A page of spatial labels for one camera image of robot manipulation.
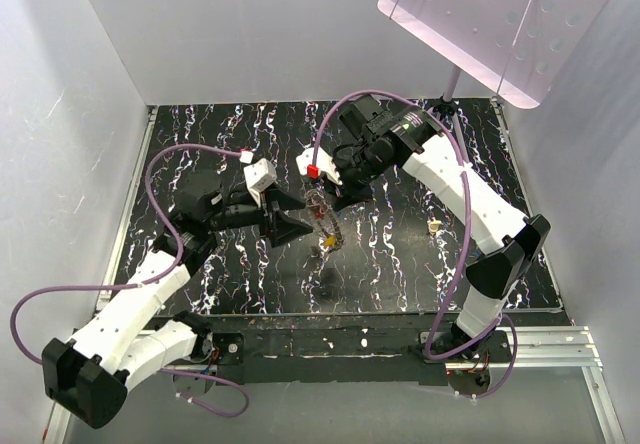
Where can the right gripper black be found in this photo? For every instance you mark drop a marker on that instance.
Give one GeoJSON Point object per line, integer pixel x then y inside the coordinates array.
{"type": "Point", "coordinates": [346, 195]}

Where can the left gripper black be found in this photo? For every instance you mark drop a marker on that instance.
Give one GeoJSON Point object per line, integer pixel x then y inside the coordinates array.
{"type": "Point", "coordinates": [283, 228]}

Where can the metal key organizer disc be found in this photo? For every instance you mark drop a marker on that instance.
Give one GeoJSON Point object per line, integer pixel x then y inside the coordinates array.
{"type": "Point", "coordinates": [324, 219]}

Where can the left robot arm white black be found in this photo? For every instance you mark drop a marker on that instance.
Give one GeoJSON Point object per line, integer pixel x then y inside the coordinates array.
{"type": "Point", "coordinates": [91, 373]}

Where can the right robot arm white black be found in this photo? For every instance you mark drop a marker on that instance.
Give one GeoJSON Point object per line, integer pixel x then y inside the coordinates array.
{"type": "Point", "coordinates": [414, 141]}

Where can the small beige cup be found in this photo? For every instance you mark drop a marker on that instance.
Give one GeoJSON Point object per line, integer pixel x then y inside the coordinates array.
{"type": "Point", "coordinates": [434, 226]}

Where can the purple music stand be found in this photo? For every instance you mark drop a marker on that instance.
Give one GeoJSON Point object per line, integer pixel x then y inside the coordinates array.
{"type": "Point", "coordinates": [516, 48]}

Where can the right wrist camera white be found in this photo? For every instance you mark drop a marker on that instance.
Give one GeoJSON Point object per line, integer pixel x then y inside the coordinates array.
{"type": "Point", "coordinates": [314, 165]}

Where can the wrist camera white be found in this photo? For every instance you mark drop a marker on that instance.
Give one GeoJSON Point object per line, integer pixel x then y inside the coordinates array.
{"type": "Point", "coordinates": [258, 177]}
{"type": "Point", "coordinates": [314, 165]}

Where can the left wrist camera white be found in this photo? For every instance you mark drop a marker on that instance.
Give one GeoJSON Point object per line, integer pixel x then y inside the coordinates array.
{"type": "Point", "coordinates": [258, 177]}

